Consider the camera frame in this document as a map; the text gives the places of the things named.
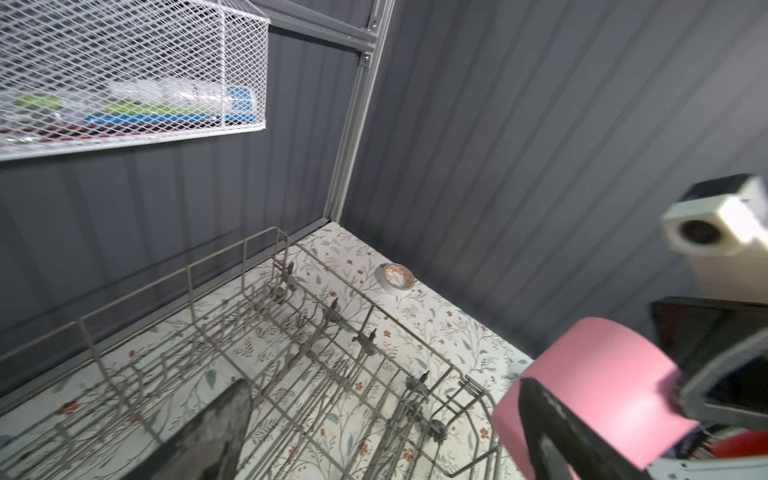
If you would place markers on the grey wire dish rack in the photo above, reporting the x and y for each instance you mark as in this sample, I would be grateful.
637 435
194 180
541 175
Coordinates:
347 381

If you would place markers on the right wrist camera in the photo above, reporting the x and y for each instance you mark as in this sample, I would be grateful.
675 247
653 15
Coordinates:
720 227

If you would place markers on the items in white basket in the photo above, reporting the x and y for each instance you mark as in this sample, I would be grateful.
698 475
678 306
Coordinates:
128 107

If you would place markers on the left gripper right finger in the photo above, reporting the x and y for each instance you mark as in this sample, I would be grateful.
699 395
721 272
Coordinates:
561 445

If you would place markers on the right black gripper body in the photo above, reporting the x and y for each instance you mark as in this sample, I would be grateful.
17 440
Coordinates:
720 348

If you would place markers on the small patterned dish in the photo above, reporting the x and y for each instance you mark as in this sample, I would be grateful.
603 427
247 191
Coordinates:
395 279

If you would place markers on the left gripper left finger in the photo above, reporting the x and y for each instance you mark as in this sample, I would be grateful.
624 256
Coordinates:
208 446

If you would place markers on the white mesh wall basket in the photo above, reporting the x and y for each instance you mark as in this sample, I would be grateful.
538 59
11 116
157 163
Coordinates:
49 45

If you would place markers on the pink cup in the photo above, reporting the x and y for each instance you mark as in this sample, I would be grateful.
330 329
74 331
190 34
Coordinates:
615 380

